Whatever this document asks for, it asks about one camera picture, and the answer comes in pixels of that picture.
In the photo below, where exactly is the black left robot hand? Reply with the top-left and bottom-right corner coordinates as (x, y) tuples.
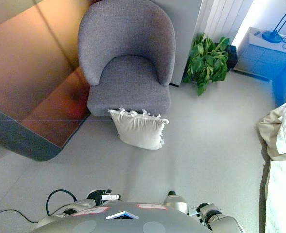
(87, 188), (122, 207)

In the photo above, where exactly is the white fringed pillow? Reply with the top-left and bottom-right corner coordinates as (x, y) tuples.
(108, 108), (170, 150)

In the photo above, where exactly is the grey robot torso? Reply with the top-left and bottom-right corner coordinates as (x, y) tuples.
(33, 202), (214, 233)

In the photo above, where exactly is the brown wooden cabinet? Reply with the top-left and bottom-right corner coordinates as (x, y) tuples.
(0, 0), (97, 162)

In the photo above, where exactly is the grey fabric armchair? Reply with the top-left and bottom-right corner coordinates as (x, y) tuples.
(77, 0), (176, 117)

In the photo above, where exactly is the green leafy potted plant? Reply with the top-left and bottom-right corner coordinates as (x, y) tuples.
(183, 33), (231, 96)

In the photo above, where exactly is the beige blanket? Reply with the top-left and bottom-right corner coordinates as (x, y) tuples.
(258, 104), (286, 161)

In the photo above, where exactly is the black plant pot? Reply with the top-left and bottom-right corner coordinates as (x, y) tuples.
(227, 45), (238, 70)

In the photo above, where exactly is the white nightstand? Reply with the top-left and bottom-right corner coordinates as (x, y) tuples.
(233, 26), (286, 81)

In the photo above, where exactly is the white ribbed radiator panel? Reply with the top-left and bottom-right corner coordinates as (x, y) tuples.
(201, 0), (255, 44)

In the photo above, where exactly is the blue floor lamp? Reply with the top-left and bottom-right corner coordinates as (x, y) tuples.
(262, 0), (286, 44)

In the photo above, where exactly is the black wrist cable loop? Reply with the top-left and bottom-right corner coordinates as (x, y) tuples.
(45, 189), (78, 216)

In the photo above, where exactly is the black floor cable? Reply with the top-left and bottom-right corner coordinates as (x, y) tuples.
(0, 209), (40, 224)

